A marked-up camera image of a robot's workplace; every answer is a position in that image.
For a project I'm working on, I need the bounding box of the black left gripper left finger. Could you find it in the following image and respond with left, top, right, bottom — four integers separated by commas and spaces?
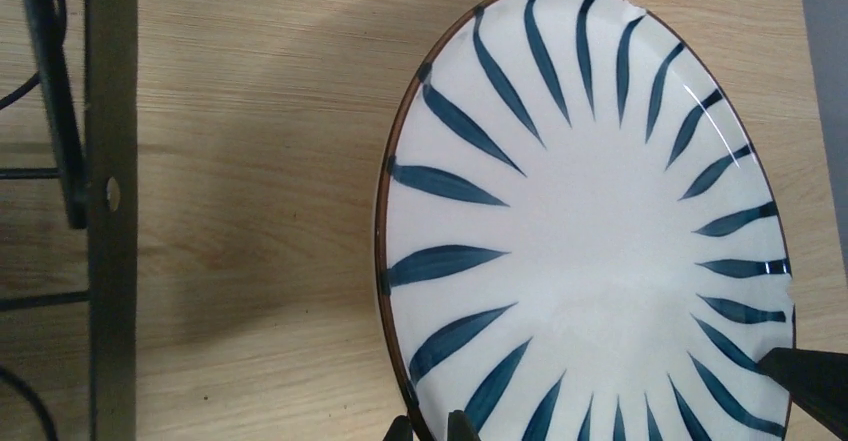
383, 415, 414, 441

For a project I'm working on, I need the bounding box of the black wire dish rack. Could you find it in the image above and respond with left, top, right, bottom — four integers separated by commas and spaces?
1, 0, 138, 440

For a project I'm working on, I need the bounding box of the blue striped white plate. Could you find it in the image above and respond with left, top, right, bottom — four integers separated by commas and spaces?
373, 0, 795, 440

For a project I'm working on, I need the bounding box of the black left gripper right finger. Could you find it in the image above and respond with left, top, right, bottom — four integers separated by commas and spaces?
447, 410, 480, 441

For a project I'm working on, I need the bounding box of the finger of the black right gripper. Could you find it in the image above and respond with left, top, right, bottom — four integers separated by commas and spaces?
757, 348, 847, 440

